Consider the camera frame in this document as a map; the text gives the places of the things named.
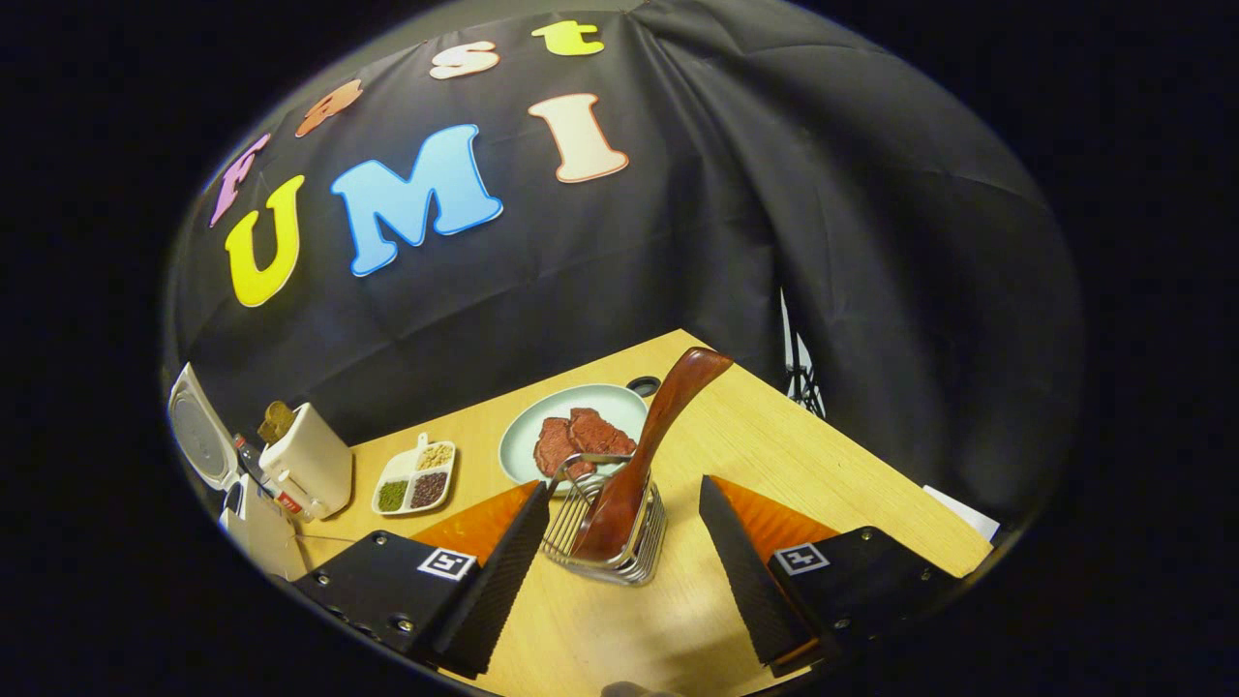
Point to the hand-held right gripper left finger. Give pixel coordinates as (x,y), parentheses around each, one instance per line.
(498,590)

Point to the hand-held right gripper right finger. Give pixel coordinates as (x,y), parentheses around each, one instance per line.
(750,590)

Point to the brown wooden spoon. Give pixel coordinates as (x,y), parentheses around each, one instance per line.
(658,426)

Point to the white rice cooker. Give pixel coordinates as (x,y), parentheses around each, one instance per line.
(261,537)

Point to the divided white grain dish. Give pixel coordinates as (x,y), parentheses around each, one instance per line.
(414,479)

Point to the pale green plate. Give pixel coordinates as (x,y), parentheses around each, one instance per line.
(528,440)

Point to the white toaster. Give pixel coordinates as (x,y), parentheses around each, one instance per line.
(310,474)

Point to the white paper sheet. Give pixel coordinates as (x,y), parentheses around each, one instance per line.
(963,513)

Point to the metal tripod stand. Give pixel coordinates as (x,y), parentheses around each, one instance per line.
(801,368)

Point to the small red label bottle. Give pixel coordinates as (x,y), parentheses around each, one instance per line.
(281,499)

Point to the brown toast slice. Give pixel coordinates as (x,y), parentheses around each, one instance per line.
(283,414)
(268,428)

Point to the black backdrop cloth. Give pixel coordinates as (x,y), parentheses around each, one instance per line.
(726,242)

